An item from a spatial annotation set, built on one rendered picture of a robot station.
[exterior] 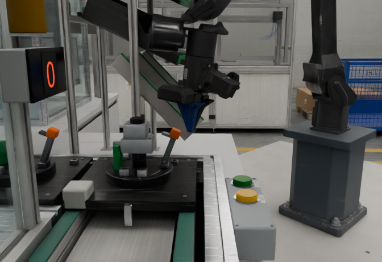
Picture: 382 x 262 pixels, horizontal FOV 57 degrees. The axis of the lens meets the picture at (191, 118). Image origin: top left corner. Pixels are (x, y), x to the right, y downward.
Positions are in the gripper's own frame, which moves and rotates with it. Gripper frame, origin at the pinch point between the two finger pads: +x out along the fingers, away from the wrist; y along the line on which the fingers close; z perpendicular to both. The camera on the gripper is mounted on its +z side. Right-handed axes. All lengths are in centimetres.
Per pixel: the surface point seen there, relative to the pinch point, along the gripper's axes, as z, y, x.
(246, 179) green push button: 12.3, 3.5, 11.2
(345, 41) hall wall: -92, 911, -41
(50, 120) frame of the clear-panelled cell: -100, 47, 31
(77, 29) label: -44.9, 9.7, -13.5
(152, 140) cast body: -5.4, -5.6, 5.4
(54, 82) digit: -9.9, -26.0, -6.7
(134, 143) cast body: -8.3, -7.6, 6.5
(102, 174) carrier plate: -15.1, -8.7, 15.1
